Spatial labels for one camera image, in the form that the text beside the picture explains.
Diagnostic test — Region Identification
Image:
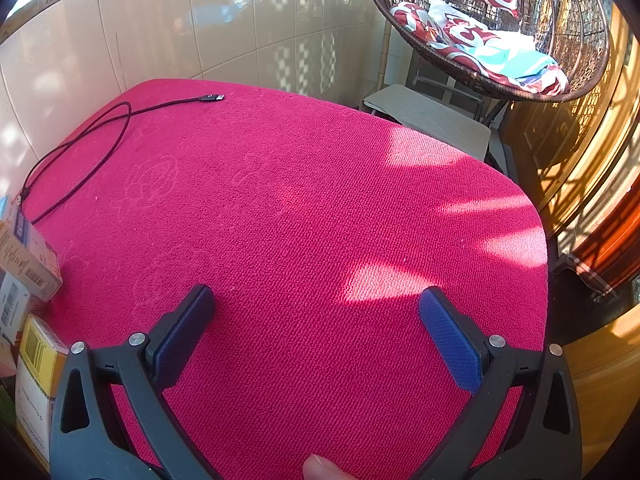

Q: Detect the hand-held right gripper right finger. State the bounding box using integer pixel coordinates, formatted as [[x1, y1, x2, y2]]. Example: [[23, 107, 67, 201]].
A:
[[410, 286, 583, 480]]

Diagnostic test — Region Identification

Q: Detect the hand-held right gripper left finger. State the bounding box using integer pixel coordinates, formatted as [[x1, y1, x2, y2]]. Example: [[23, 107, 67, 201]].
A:
[[49, 284, 221, 480]]

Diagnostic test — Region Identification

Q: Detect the yellow white medicine box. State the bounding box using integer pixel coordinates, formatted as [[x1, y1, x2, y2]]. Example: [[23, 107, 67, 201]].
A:
[[15, 313, 70, 473]]

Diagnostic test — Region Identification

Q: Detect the person's right hand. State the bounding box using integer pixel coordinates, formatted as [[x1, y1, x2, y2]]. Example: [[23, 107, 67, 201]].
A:
[[302, 454, 358, 480]]

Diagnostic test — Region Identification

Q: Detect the beige cardboard box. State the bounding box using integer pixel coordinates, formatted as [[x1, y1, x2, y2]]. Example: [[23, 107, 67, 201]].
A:
[[0, 195, 63, 302]]

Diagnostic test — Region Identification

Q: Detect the grey stool seat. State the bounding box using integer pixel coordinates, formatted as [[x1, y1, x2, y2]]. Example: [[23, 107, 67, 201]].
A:
[[361, 84, 492, 162]]

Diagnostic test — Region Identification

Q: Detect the teal cloth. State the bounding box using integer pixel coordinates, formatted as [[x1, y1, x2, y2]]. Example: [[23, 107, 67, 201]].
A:
[[470, 42, 558, 81]]

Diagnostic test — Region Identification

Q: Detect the red white seat cushion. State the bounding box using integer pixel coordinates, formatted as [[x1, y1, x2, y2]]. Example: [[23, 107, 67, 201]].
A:
[[390, 1, 570, 97]]

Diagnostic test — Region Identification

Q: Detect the wicker hanging chair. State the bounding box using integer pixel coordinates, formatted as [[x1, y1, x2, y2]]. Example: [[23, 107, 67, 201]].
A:
[[362, 0, 612, 103]]

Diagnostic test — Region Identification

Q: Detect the black USB cable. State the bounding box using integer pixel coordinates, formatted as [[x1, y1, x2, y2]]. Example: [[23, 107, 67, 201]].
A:
[[20, 93, 225, 224]]

